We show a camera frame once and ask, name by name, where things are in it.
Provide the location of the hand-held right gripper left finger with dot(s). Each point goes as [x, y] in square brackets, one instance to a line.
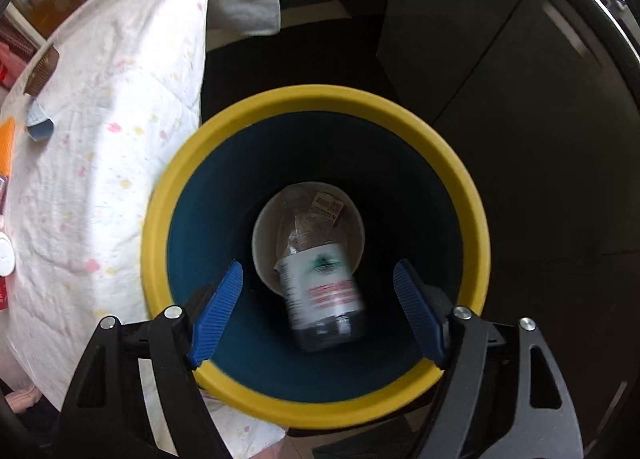
[216, 315]

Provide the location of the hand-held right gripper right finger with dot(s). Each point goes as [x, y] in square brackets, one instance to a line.
[419, 315]

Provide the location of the clear plastic bottle white label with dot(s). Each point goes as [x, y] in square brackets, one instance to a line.
[320, 289]

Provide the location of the yellow rimmed blue trash bin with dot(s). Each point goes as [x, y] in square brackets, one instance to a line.
[320, 99]

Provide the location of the white paper bowl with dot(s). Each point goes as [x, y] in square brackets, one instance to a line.
[265, 239]

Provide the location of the pink cloth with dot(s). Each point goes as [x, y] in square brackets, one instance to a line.
[20, 398]

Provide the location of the red can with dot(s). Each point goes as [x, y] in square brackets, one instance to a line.
[2, 294]

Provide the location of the white round cap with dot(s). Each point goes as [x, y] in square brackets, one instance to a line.
[5, 255]

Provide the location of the white speckled table cloth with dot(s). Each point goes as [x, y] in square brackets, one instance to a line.
[125, 89]

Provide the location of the light blue crumpled paper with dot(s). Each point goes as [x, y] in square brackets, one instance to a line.
[39, 121]

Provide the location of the dark green kitchen cabinet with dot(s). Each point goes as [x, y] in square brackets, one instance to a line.
[500, 64]

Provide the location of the orange plastic packet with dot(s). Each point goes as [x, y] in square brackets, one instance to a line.
[7, 146]

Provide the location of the brown snack wrapper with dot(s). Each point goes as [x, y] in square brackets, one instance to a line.
[42, 71]

